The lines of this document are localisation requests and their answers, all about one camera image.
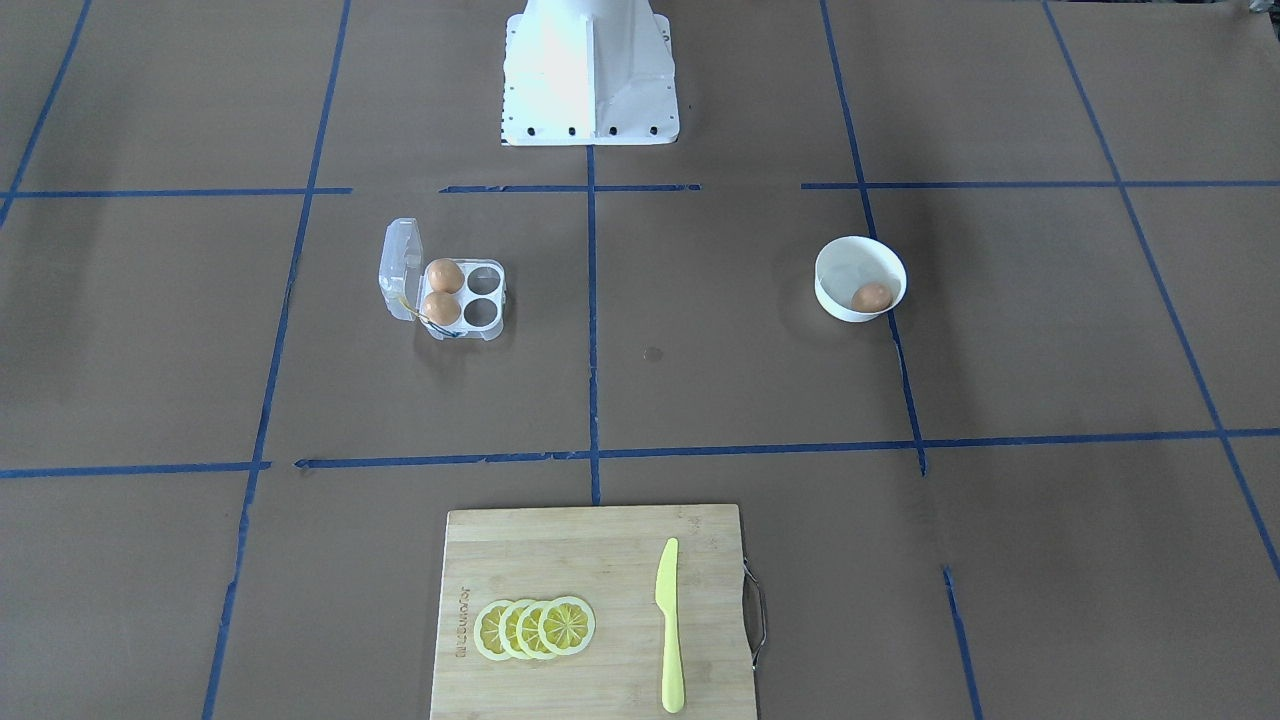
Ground white bowl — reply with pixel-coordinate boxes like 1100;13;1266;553
813;236;908;323

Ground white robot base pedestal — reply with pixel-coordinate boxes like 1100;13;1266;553
500;1;681;147

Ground brown egg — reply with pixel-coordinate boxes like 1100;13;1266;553
851;282;896;315
420;291;462;328
425;258;465;293

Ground bamboo cutting board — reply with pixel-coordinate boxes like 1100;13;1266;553
429;503;758;719

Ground yellow plastic knife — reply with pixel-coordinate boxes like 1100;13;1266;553
654;537;686;714

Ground clear plastic egg box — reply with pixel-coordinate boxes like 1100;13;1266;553
378;218;507;341

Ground brown egg front in box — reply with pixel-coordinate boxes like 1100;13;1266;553
420;291;462;328

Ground lemon slice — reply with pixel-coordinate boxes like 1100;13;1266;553
472;600;515;662
538;596;596;657
498;598;534;660
515;600;556;661

